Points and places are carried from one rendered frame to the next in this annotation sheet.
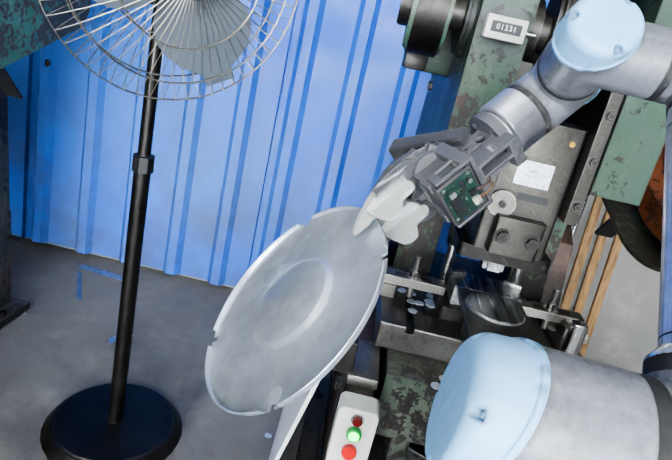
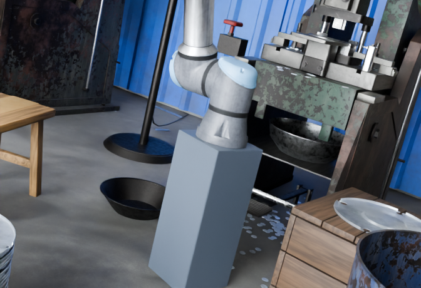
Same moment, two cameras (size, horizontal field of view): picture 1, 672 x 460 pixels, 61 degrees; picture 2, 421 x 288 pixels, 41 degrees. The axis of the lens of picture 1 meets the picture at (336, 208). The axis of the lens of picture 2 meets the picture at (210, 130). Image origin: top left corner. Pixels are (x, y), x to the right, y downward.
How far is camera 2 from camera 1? 1.45 m
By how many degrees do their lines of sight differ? 26
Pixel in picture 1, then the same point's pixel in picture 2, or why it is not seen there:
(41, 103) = (151, 2)
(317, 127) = not seen: hidden behind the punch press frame
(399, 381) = (262, 65)
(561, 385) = not seen: outside the picture
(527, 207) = not seen: outside the picture
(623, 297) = not seen: outside the picture
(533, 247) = not seen: outside the picture
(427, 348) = (287, 59)
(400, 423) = (261, 91)
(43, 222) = (140, 79)
